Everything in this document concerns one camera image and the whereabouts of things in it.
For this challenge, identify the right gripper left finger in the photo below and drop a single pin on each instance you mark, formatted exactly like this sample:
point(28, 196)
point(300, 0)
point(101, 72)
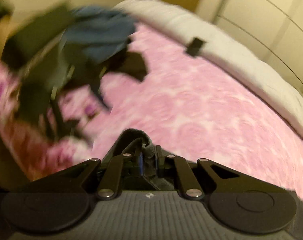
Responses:
point(116, 174)

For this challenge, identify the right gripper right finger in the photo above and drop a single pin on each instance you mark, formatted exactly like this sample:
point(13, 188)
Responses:
point(179, 171)

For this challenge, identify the dark grey jeans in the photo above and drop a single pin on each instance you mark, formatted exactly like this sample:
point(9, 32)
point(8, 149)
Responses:
point(132, 141)

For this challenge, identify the blue denim jeans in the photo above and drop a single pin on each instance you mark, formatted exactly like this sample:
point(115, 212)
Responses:
point(96, 34)

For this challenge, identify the pink rose blanket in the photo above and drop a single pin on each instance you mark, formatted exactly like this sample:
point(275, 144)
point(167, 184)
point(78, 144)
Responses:
point(186, 105)

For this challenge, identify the black folded garment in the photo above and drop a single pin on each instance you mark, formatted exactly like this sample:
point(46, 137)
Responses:
point(129, 63)

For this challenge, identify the black smartphone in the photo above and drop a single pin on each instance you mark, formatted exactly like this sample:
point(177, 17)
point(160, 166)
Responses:
point(194, 48)

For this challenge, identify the white striped duvet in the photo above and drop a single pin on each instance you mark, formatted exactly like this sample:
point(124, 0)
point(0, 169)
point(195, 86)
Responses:
point(234, 58)

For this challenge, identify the cream sliding wardrobe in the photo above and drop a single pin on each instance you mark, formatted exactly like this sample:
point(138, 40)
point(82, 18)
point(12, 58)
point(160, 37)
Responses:
point(271, 29)

